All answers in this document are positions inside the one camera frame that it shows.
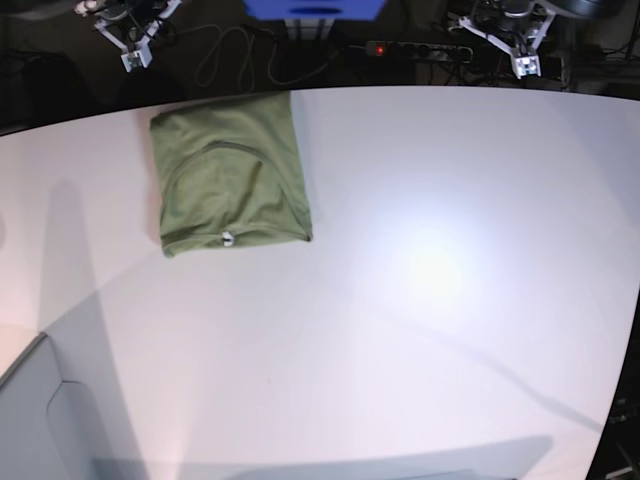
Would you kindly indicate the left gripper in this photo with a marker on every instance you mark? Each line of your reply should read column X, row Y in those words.
column 517, row 28

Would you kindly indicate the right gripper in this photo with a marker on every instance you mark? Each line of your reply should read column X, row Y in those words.
column 129, row 24

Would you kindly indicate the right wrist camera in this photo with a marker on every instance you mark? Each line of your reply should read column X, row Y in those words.
column 136, row 59

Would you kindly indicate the black power strip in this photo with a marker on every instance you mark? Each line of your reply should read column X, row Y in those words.
column 427, row 52

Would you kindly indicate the green T-shirt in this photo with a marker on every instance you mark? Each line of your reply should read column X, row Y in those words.
column 230, row 175

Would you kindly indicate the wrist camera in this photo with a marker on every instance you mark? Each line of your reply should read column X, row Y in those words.
column 524, row 66
column 136, row 59

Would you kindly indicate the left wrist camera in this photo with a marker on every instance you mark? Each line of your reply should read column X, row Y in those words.
column 524, row 66

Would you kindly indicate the blue box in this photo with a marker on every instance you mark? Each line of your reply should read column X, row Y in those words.
column 269, row 10

